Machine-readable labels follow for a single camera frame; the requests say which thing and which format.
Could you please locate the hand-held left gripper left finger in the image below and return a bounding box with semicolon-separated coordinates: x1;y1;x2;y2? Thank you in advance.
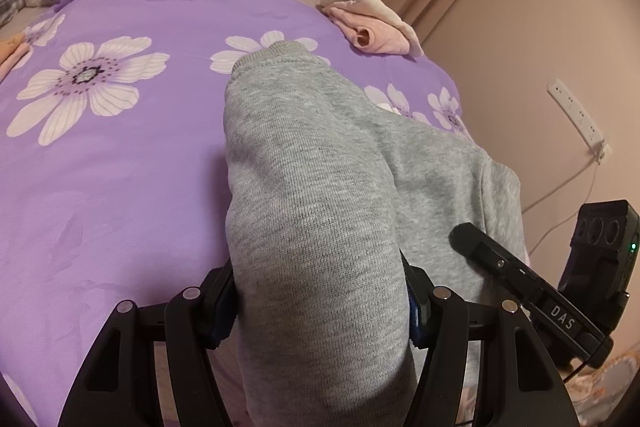
56;256;242;427

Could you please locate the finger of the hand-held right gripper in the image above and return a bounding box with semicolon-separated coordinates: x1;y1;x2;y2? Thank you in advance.
449;222;547;308

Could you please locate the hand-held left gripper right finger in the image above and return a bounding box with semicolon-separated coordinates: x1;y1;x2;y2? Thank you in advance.
399;251;584;427

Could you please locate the grey knit sweater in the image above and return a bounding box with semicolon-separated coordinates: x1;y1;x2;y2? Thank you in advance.
222;40;527;427

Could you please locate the white power strip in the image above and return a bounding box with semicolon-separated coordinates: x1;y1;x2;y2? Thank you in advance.
547;79;614;164

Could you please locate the purple floral bed sheet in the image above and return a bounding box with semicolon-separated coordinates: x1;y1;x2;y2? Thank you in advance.
0;0;474;427

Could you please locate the pink folded cloth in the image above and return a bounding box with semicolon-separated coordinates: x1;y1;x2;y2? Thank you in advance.
319;0;425;58

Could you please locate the peach cloth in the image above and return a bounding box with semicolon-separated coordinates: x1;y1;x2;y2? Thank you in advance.
0;33;32;80

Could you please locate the white cable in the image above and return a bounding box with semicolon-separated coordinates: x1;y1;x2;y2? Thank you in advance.
522;151;609;259

